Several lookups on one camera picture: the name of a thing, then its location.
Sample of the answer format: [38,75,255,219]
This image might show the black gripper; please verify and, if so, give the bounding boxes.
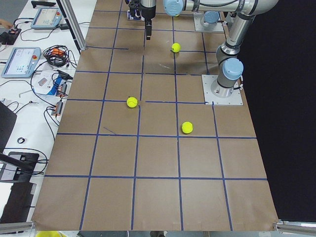
[134,0,157,40]

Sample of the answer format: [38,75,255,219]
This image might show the clear tennis ball can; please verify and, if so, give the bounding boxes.
[127,10,145,21]

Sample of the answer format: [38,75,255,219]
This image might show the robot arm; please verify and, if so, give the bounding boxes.
[125,0,255,98]
[163,0,278,16]

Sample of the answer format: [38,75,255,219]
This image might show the tennis ball centre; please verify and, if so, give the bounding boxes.
[171,42,181,53]

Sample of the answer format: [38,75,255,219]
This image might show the tennis ball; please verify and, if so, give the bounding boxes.
[181,121,194,134]
[171,42,181,53]
[126,97,138,108]

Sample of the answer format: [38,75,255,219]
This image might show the tennis ball near right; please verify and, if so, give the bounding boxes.
[126,97,138,108]

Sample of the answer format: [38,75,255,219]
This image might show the tennis ball far right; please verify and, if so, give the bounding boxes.
[181,121,194,134]

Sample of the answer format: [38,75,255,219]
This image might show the far teach pendant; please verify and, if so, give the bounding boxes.
[31,7,62,30]

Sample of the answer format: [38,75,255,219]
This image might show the teach pendant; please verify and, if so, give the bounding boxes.
[31,7,62,30]
[1,47,41,79]

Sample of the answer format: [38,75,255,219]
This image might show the white paper box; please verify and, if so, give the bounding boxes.
[32,70,60,95]

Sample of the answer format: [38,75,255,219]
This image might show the orange terminal connector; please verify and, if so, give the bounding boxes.
[51,100,64,117]

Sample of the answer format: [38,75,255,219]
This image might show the near teach pendant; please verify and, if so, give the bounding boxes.
[1,47,41,79]

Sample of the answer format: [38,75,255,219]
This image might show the black laptop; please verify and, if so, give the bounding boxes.
[0,103,39,224]

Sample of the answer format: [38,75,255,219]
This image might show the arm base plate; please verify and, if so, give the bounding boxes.
[201,75,243,106]
[193,11,224,33]

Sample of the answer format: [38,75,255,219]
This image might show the aluminium frame post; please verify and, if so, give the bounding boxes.
[56,0,87,53]

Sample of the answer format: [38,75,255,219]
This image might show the black cable bundle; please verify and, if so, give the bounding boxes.
[42,44,78,69]

